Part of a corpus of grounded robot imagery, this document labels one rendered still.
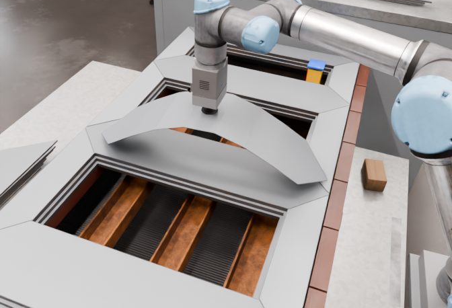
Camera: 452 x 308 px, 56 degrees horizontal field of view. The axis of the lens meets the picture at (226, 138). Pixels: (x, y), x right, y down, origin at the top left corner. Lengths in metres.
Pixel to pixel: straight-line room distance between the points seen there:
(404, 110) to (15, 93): 2.80
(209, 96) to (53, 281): 0.53
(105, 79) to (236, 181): 0.83
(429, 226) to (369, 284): 1.23
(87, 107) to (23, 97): 1.58
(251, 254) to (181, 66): 0.77
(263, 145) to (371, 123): 0.98
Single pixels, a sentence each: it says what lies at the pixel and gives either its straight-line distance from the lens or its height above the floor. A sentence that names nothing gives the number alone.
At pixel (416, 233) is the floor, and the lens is 2.37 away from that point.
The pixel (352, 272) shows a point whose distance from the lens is 1.24.
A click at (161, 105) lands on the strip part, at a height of 0.97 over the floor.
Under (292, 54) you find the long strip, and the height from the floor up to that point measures 0.85.
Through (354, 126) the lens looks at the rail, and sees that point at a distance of 1.46.
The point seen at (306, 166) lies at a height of 0.90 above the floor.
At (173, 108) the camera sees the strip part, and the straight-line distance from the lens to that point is 1.15.
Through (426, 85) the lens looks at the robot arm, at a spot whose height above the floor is 1.31.
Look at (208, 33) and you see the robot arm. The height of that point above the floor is 1.25.
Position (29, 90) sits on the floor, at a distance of 3.25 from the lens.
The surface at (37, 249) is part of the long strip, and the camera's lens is 1.07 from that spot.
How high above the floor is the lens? 1.66
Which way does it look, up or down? 39 degrees down
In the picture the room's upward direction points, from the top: 3 degrees clockwise
